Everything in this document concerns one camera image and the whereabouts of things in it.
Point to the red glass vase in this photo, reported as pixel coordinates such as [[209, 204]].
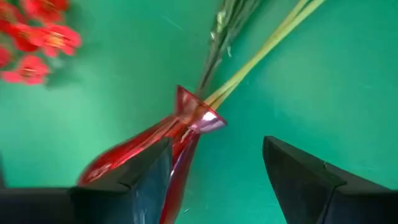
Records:
[[140, 146]]

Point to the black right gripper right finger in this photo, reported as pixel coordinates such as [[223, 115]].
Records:
[[311, 193]]

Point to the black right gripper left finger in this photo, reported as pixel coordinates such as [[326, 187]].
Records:
[[102, 205]]

